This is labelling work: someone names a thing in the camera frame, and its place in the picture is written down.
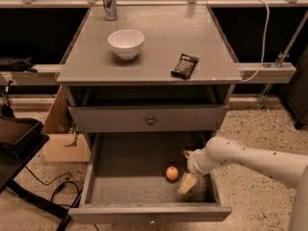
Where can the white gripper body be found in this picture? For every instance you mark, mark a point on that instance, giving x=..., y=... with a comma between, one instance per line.
x=192, y=164

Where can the small orange fruit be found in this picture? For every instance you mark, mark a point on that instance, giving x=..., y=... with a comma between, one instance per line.
x=172, y=173

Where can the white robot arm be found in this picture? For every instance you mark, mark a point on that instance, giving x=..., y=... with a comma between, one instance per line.
x=287, y=168

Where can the open grey middle drawer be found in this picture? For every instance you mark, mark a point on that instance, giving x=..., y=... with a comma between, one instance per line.
x=126, y=181

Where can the grey wooden drawer cabinet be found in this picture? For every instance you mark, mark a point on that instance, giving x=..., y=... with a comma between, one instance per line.
x=156, y=68

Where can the closed grey top drawer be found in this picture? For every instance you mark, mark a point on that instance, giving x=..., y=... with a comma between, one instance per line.
x=148, y=118

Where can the black snack bar packet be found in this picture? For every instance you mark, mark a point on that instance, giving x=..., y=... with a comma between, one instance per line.
x=185, y=67

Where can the white ceramic bowl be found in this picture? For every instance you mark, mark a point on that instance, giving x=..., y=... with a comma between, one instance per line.
x=126, y=44

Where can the cardboard box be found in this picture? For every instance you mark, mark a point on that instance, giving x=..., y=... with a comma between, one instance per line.
x=65, y=143

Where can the black chair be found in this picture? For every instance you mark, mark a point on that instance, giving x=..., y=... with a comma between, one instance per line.
x=20, y=140

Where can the silver drink can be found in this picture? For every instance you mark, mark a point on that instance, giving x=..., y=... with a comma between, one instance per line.
x=110, y=9

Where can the metal rail frame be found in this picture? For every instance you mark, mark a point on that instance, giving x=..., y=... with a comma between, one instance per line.
x=263, y=71

